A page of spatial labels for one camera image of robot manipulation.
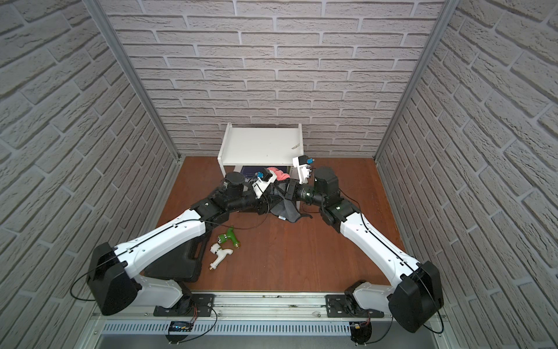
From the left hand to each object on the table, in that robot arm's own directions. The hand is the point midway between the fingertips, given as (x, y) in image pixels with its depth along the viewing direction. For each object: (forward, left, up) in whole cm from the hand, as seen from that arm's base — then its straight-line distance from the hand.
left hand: (274, 184), depth 75 cm
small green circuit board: (-39, +31, -28) cm, 57 cm away
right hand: (-3, -1, +4) cm, 5 cm away
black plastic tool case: (-20, +33, -22) cm, 45 cm away
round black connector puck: (-41, -29, -26) cm, 57 cm away
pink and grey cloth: (-7, -3, -5) cm, 9 cm away
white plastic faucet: (-16, +21, -25) cm, 36 cm away
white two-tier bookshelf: (+11, +5, +8) cm, 14 cm away
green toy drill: (-9, +21, -24) cm, 34 cm away
